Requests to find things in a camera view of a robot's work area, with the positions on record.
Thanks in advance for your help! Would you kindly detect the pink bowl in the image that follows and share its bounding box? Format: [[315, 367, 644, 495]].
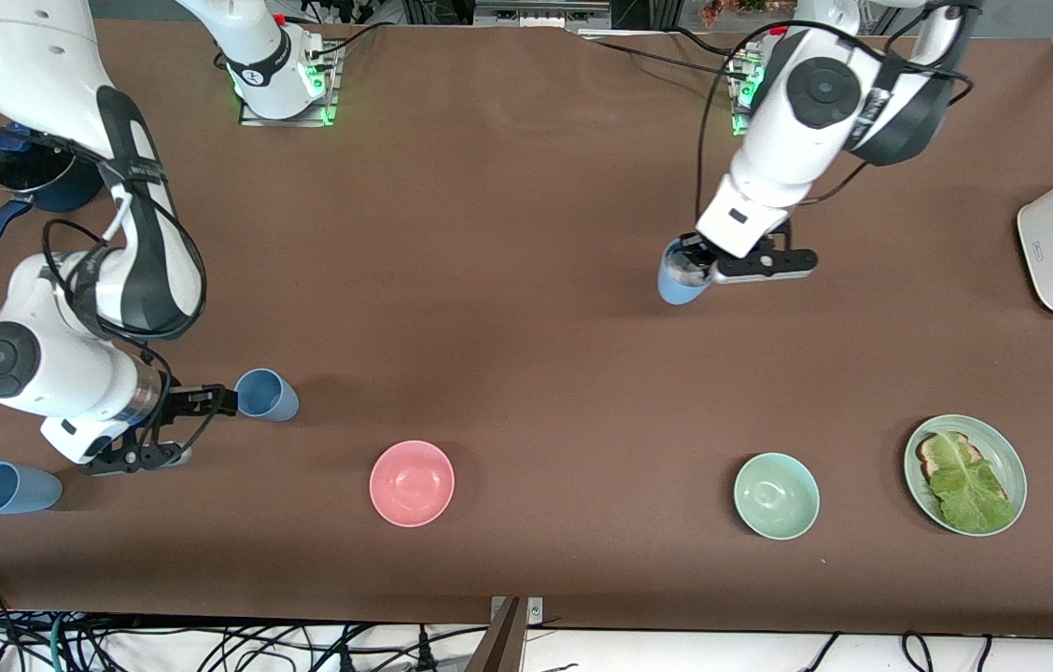
[[369, 441, 456, 528]]

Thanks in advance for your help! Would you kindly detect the mint green bowl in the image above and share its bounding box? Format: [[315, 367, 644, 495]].
[[734, 453, 821, 540]]

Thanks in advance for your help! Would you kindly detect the green plate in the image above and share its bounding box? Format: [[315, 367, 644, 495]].
[[904, 414, 1028, 537]]

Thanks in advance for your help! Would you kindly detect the toast slice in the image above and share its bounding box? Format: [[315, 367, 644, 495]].
[[917, 431, 1011, 500]]

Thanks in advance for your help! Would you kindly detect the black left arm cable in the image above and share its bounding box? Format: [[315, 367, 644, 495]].
[[696, 19, 976, 220]]

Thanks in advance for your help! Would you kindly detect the black cable tangle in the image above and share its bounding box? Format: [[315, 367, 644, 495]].
[[69, 616, 490, 672]]

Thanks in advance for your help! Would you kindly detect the dark blue saucepan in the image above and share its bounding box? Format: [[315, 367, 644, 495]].
[[0, 123, 107, 278]]

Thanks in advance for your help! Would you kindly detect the metal clamp bracket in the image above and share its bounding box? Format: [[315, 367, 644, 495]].
[[489, 595, 546, 624]]

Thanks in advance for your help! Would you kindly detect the green lettuce leaf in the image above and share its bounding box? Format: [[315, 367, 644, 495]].
[[930, 431, 1018, 533]]

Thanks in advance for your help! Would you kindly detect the brown table mat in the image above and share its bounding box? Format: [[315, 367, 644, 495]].
[[0, 19, 1053, 637]]

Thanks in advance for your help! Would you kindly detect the blue plastic cup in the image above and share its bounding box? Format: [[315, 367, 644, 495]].
[[657, 238, 719, 306], [0, 462, 63, 516], [234, 369, 301, 423]]

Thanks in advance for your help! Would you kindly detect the dried flower decoration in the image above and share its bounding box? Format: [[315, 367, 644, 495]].
[[699, 0, 770, 24]]

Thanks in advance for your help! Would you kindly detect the brown stand post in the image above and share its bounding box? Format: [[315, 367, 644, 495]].
[[466, 597, 527, 672]]

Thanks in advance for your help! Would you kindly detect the black base cable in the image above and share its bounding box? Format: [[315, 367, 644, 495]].
[[307, 21, 387, 59], [583, 26, 751, 80]]

